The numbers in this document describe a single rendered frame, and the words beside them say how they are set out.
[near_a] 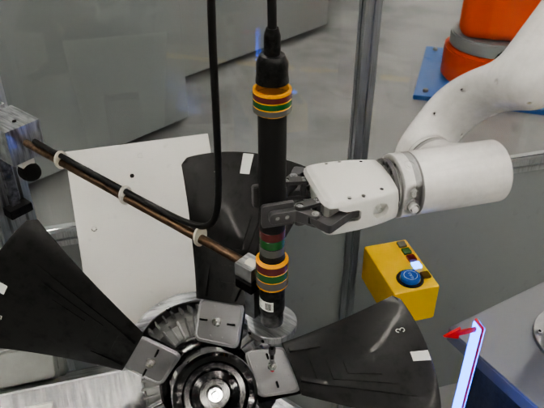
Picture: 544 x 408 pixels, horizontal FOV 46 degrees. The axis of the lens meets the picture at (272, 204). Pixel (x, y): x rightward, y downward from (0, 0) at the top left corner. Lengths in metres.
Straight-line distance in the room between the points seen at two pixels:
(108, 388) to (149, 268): 0.23
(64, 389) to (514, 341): 0.87
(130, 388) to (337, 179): 0.50
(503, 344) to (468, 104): 0.64
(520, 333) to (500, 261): 0.76
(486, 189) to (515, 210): 1.21
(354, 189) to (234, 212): 0.25
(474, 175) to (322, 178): 0.19
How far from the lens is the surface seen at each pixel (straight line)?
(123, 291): 1.19
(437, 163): 0.83
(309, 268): 1.86
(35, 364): 1.13
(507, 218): 2.08
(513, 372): 1.37
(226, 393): 0.94
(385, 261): 1.38
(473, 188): 0.86
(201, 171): 1.02
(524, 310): 1.51
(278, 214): 0.77
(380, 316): 1.09
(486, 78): 0.88
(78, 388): 1.09
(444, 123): 0.94
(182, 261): 1.19
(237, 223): 0.97
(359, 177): 0.81
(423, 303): 1.36
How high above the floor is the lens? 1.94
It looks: 35 degrees down
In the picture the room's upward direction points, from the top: straight up
